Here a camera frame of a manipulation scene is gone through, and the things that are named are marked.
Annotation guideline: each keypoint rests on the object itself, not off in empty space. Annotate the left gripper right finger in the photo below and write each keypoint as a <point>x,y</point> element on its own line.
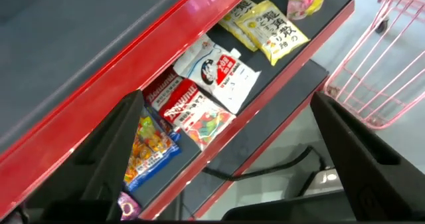
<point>362,164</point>

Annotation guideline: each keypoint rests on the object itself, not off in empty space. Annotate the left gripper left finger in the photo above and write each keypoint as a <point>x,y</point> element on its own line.
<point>109,157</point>

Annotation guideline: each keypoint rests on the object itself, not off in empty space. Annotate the red black shop shelf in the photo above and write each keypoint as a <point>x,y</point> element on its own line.
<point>109,74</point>

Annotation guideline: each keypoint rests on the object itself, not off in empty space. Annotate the pink shopping cart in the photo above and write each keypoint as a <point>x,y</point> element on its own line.
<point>382,67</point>

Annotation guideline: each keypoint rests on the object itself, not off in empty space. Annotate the blue candy pack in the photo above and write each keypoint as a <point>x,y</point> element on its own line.
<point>151,151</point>
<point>164,124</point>

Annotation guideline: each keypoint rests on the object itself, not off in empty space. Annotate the purple snack pack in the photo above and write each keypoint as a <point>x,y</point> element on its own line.
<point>129,206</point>

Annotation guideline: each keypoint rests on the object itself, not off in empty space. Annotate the red white candy pack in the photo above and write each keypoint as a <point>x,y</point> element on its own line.
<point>159,92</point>
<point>199,116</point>

